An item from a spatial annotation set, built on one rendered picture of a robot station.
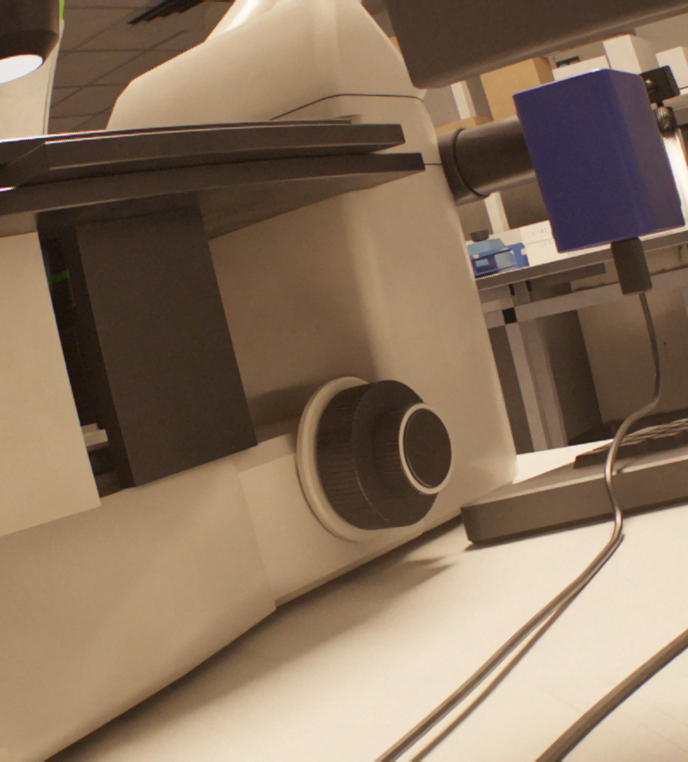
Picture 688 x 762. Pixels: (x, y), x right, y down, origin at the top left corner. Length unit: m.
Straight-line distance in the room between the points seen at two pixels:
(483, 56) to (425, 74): 0.02
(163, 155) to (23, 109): 0.71
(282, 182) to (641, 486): 0.20
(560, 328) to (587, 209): 5.25
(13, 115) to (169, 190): 0.68
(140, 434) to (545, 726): 0.21
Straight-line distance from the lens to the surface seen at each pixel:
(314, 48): 0.60
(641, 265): 0.61
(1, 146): 0.40
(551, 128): 0.60
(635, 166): 0.58
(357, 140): 0.49
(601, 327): 5.57
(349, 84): 0.59
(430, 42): 0.34
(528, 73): 3.71
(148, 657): 0.39
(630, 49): 3.50
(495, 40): 0.33
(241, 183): 0.45
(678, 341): 5.41
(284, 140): 0.46
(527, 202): 5.85
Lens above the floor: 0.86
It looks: 3 degrees down
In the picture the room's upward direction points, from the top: 14 degrees counter-clockwise
